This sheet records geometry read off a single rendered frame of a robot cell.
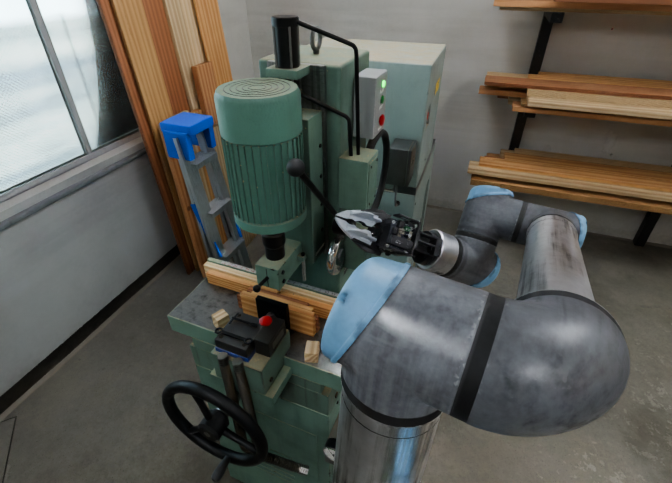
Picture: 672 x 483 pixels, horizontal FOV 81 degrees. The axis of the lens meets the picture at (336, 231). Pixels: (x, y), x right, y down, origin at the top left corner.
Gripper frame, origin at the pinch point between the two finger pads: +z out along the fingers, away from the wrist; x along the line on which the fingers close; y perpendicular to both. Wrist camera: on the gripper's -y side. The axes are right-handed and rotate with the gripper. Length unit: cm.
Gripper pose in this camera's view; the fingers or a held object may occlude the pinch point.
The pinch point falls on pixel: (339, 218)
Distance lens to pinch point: 78.0
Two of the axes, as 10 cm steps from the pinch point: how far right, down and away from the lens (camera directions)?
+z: -8.8, -3.1, -3.6
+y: 3.9, -0.4, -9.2
